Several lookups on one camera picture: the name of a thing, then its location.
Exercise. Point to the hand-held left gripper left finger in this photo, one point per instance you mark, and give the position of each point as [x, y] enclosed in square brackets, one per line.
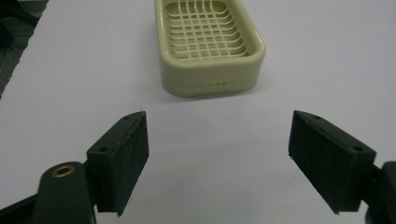
[120, 165]

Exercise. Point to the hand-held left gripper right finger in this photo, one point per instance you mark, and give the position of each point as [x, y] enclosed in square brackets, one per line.
[327, 161]

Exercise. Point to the cream plastic soap dish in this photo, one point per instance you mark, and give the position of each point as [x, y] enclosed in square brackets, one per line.
[211, 74]

